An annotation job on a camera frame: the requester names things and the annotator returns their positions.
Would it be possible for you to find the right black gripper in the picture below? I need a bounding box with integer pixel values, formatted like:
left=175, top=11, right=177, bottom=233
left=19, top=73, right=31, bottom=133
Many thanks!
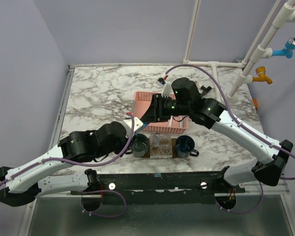
left=140, top=93, right=191, bottom=123

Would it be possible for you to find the pink plastic basket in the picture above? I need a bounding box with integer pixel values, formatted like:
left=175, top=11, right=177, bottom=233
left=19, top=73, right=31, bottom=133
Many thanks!
left=133, top=91, right=189, bottom=134

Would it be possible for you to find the dark green mug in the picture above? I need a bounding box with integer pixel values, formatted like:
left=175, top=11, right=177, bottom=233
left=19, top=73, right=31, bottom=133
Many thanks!
left=131, top=134, right=149, bottom=157

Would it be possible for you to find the clear textured acrylic holder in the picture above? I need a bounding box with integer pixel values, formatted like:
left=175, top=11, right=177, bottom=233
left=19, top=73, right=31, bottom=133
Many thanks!
left=149, top=133, right=173, bottom=159

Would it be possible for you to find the dark blue mug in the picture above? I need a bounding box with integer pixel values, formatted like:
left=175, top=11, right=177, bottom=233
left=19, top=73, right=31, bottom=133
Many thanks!
left=175, top=135, right=199, bottom=158

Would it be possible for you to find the brown wooden oval tray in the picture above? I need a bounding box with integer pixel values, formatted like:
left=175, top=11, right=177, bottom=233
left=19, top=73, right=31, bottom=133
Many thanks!
left=144, top=138, right=178, bottom=159

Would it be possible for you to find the blue toothpaste tube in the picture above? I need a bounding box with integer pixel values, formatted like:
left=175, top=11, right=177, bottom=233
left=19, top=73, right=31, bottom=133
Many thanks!
left=135, top=122, right=149, bottom=135

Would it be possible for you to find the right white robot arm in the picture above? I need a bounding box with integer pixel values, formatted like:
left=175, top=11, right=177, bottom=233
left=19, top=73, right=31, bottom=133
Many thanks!
left=140, top=78, right=293, bottom=193

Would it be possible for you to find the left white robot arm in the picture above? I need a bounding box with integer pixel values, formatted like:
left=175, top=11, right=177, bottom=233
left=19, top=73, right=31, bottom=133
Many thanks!
left=0, top=118, right=142, bottom=207

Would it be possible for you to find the white pipe end cap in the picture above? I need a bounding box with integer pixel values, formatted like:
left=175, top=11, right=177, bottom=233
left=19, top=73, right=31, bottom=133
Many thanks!
left=194, top=81, right=203, bottom=89

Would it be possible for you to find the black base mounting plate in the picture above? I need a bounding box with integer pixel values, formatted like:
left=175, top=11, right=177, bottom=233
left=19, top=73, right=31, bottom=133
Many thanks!
left=84, top=169, right=244, bottom=205

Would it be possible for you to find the orange object at edge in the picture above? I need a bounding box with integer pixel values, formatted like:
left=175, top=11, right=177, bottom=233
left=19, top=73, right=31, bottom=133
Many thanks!
left=253, top=98, right=258, bottom=110

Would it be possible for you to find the yellow tap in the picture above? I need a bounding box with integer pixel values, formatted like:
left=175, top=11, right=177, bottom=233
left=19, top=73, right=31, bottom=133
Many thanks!
left=253, top=66, right=273, bottom=85

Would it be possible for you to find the blue tap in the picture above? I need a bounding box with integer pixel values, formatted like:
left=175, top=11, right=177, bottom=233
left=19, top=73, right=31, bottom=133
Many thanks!
left=271, top=37, right=295, bottom=59

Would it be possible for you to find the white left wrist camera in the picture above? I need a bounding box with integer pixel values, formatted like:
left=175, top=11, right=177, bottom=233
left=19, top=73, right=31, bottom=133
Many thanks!
left=121, top=117, right=143, bottom=137

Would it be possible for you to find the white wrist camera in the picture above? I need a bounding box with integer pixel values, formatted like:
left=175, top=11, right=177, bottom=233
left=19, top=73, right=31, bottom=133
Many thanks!
left=121, top=117, right=143, bottom=137
left=157, top=77, right=172, bottom=97

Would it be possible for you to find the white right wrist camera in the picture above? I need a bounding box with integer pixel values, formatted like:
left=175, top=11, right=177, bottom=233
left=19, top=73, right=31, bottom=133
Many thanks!
left=157, top=77, right=172, bottom=97

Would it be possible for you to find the black valve handle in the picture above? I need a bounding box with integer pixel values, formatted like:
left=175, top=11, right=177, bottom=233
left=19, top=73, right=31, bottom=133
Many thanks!
left=201, top=86, right=212, bottom=96

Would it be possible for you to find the aluminium rail frame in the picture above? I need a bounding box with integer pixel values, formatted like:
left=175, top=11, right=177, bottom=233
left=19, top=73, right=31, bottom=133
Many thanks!
left=48, top=65, right=75, bottom=150

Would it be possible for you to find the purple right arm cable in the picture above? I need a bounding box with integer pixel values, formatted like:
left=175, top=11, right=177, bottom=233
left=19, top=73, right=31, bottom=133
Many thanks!
left=165, top=63, right=295, bottom=214

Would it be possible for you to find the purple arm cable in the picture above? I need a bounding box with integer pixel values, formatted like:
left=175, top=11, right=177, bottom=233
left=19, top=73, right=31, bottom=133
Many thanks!
left=0, top=112, right=136, bottom=217
left=165, top=63, right=295, bottom=214

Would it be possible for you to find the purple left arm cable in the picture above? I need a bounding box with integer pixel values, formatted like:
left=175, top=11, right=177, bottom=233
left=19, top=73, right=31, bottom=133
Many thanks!
left=0, top=112, right=136, bottom=217

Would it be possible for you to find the white pvc pipe frame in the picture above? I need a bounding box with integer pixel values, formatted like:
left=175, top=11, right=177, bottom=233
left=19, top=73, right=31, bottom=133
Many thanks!
left=183, top=0, right=295, bottom=98

